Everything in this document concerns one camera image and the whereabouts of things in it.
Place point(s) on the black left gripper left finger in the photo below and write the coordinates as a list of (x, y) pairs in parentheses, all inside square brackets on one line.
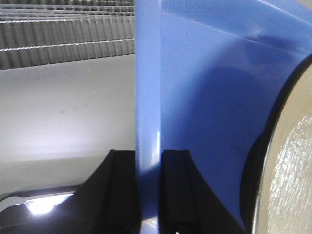
[(107, 203)]

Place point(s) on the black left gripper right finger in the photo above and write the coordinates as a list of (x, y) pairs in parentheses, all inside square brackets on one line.
[(187, 204)]

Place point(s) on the beige plate with black rim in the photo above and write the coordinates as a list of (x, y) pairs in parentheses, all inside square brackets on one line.
[(276, 184)]

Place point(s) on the blue plastic tray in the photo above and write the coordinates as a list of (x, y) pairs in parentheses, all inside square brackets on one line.
[(208, 73)]

